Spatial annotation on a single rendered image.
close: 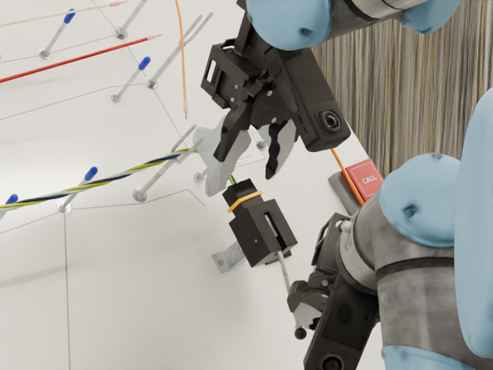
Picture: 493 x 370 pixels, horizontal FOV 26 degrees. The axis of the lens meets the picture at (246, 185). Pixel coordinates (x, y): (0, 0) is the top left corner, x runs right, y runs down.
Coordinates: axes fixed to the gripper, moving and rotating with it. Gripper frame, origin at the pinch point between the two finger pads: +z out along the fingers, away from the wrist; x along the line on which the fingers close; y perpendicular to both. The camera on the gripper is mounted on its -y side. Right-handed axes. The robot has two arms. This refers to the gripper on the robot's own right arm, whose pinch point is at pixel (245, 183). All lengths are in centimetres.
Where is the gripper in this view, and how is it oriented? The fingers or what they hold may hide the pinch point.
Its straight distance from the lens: 115.4
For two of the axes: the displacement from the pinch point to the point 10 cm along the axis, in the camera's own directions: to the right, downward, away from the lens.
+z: -2.6, 7.8, 5.7
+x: -7.4, 2.2, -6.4
